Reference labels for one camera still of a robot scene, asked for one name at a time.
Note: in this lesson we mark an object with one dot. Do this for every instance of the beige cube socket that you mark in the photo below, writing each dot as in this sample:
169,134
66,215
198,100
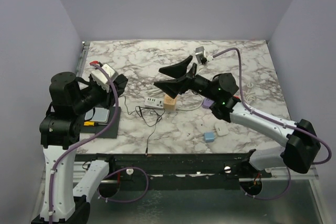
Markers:
169,103

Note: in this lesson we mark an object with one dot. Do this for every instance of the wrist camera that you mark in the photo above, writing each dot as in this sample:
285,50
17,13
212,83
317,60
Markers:
201,56
99,76

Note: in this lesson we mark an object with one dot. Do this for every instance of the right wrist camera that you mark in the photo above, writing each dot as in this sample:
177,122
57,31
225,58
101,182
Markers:
201,56

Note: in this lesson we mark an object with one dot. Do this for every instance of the grey plastic box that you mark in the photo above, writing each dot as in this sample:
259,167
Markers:
99,115

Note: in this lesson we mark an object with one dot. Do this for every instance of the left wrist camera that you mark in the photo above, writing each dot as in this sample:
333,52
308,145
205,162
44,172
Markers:
99,76

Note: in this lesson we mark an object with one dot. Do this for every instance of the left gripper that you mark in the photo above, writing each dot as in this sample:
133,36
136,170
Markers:
109,99

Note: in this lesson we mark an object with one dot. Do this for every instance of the black mat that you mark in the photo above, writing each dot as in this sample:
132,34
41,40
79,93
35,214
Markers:
111,132

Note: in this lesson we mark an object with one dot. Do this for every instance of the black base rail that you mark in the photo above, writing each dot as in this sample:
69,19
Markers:
178,171

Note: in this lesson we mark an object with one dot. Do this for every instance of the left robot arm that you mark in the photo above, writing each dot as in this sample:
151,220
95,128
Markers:
60,135

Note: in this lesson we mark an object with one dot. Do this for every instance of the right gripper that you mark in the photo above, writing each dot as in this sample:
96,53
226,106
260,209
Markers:
173,87

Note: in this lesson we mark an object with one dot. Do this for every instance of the yellow screwdriver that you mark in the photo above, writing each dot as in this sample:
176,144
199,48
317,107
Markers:
92,123

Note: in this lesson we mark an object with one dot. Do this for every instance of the black power adapter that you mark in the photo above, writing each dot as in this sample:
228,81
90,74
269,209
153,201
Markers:
150,116

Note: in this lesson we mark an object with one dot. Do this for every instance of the purple power strip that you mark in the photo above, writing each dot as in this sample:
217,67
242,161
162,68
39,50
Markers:
249,97

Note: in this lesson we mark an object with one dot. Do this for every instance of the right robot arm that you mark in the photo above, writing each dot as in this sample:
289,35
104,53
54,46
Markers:
298,145

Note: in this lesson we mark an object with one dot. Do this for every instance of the white plug adapter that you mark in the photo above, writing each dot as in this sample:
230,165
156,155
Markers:
221,129

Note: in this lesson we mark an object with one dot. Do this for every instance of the blue cube plug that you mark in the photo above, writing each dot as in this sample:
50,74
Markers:
209,137

